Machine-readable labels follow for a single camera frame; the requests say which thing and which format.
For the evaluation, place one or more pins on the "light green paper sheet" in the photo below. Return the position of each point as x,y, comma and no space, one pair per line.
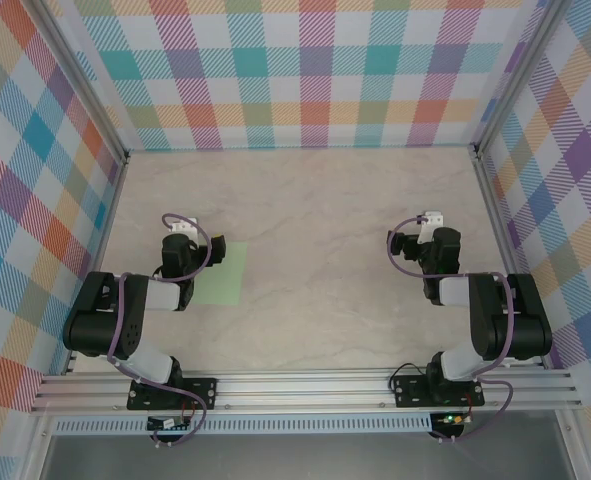
230,285

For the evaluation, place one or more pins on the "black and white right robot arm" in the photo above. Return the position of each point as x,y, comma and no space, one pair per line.
525,320

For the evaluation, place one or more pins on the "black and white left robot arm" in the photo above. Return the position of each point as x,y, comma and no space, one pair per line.
95,320

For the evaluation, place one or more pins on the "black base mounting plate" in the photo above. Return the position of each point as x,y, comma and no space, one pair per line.
202,392
410,392

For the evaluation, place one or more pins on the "circuit board with green light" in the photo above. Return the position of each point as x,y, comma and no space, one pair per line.
452,419

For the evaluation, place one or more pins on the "dark circuit board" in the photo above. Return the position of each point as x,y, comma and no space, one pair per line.
162,424

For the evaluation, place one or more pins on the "grey metal panel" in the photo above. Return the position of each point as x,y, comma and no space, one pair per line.
300,457

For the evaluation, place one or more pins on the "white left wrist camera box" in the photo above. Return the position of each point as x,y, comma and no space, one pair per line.
182,226

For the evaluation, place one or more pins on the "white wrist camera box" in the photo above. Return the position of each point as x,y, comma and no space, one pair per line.
432,218
182,226

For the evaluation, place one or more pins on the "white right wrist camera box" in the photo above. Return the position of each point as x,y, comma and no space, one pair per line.
432,218

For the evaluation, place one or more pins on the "aluminium side rail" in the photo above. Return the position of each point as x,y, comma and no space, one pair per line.
100,250
510,250

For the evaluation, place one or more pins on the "long aluminium base rail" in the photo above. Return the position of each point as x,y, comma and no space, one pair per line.
300,387

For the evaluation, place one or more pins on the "aluminium frame post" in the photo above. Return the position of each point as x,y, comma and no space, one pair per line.
89,85
517,75

